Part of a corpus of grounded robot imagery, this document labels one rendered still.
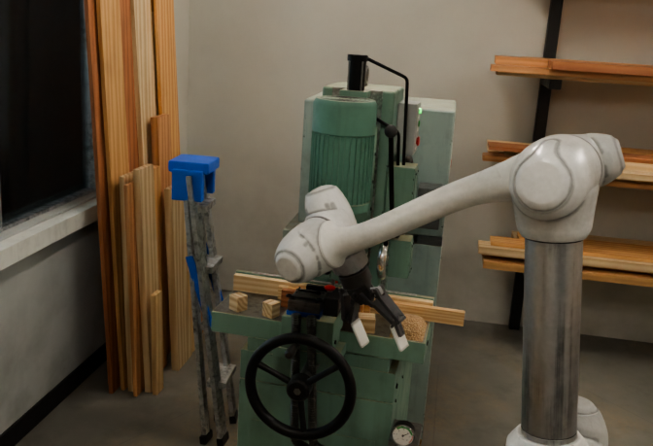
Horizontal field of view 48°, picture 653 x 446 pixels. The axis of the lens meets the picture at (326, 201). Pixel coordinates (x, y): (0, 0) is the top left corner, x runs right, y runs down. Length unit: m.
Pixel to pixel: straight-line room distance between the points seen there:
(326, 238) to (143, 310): 1.98
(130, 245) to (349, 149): 1.55
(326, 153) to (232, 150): 2.59
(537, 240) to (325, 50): 3.14
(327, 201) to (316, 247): 0.17
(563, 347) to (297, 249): 0.55
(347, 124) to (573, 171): 0.83
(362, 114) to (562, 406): 0.92
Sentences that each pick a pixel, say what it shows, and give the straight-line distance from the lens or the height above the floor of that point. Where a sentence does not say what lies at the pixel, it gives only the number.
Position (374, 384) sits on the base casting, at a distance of 2.05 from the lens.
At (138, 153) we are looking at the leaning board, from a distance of 3.60.
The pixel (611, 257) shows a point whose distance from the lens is 4.07.
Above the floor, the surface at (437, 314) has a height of 0.93.
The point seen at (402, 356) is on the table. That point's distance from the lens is 2.00.
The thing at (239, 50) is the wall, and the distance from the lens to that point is 4.45.
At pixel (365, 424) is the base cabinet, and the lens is 2.11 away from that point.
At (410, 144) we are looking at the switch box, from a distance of 2.28.
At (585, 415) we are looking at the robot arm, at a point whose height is 0.96.
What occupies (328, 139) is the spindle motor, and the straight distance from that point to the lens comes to 1.96.
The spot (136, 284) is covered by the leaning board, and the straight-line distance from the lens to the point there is 3.37.
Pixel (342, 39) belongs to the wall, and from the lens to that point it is 4.31.
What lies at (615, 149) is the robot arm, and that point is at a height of 1.51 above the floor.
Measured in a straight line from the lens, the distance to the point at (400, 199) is 2.21.
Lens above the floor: 1.70
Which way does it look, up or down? 14 degrees down
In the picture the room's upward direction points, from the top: 4 degrees clockwise
